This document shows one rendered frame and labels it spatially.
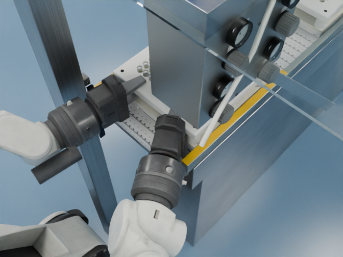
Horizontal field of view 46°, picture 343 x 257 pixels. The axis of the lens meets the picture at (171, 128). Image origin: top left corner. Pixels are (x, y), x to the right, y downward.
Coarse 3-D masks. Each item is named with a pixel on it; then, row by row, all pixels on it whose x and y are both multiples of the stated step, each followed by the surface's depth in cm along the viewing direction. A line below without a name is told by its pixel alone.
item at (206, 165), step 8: (272, 96) 94; (264, 104) 93; (272, 104) 98; (280, 104) 104; (256, 112) 92; (264, 112) 98; (272, 112) 103; (248, 120) 91; (256, 120) 97; (240, 128) 91; (248, 128) 96; (232, 136) 89; (240, 136) 95; (224, 144) 89; (232, 144) 94; (216, 152) 88; (224, 152) 93; (208, 160) 87; (216, 160) 92; (200, 168) 86; (208, 168) 91; (184, 176) 89; (192, 176) 86; (200, 176) 90; (192, 184) 89
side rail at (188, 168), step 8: (264, 96) 89; (256, 104) 88; (248, 112) 87; (240, 120) 86; (232, 128) 85; (224, 136) 84; (216, 144) 84; (208, 152) 83; (200, 160) 82; (192, 168) 81
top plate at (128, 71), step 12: (144, 48) 92; (132, 60) 89; (144, 60) 89; (120, 72) 87; (132, 72) 87; (144, 84) 85; (252, 84) 86; (144, 96) 84; (240, 96) 84; (156, 108) 83; (168, 108) 82; (192, 132) 78
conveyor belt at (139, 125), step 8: (136, 112) 90; (128, 120) 89; (136, 120) 89; (144, 120) 89; (152, 120) 89; (128, 128) 90; (136, 128) 88; (144, 128) 88; (152, 128) 88; (136, 136) 89; (144, 136) 87; (152, 136) 87; (144, 144) 88; (184, 152) 84
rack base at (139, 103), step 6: (252, 90) 90; (258, 90) 91; (246, 96) 89; (132, 102) 90; (138, 102) 88; (144, 102) 88; (240, 102) 88; (144, 108) 88; (150, 108) 88; (234, 108) 87; (150, 114) 87; (156, 114) 87; (216, 126) 85; (204, 132) 84; (186, 138) 83; (186, 144) 83; (192, 144) 82; (198, 144) 82
